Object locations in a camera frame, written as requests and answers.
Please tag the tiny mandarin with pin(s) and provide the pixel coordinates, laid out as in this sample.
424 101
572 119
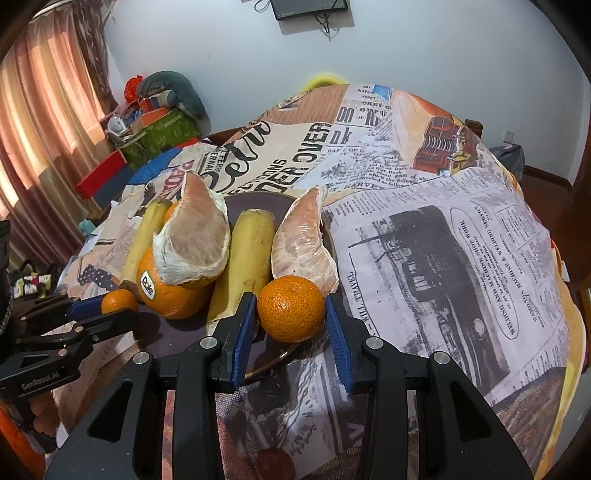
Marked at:
119 302

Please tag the white wall outlet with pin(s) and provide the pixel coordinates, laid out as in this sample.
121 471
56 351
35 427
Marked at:
508 135

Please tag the small black wall monitor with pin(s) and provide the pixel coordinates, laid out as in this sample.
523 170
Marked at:
309 8

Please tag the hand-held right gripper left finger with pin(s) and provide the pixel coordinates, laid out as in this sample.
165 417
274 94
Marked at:
242 332

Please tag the grey bag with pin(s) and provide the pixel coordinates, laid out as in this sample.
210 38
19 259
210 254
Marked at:
508 159

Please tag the teal cloth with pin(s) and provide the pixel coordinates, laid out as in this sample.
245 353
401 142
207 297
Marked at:
86 226

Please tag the grey plush toy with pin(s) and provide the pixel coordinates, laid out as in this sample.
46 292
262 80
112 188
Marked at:
171 85

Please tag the peeled pomelo segment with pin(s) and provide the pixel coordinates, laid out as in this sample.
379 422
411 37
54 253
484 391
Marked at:
300 244
194 240

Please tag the cartoon print bag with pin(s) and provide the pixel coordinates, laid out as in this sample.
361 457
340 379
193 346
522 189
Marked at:
32 282

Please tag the orange box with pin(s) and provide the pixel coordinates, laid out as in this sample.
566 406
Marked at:
154 116

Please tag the peeled banana piece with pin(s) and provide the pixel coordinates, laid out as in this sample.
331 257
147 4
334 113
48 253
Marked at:
247 254
145 235

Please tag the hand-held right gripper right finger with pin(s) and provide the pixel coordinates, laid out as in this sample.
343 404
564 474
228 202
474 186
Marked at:
339 341

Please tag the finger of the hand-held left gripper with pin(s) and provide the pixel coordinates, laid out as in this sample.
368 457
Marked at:
101 325
87 307

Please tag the dark purple plate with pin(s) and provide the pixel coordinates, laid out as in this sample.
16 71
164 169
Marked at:
161 328

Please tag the large orange with sticker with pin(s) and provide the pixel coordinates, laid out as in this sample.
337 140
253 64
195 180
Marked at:
178 300

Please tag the dark brown curtain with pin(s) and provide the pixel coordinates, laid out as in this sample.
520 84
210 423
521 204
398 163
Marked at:
97 55

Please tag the red plastic bag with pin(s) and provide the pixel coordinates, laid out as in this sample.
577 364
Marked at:
133 86

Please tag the red box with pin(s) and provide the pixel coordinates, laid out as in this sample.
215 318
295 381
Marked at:
99 175

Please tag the yellow foam arch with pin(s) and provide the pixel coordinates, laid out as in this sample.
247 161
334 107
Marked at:
323 77

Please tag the newspaper print blanket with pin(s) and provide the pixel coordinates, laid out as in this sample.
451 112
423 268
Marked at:
438 184

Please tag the person's left hand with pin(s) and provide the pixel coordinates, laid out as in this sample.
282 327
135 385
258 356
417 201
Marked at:
46 413

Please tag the green patterned box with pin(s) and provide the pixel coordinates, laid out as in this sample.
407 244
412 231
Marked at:
161 138

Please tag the orange sheer curtain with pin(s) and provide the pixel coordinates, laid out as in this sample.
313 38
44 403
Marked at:
41 115

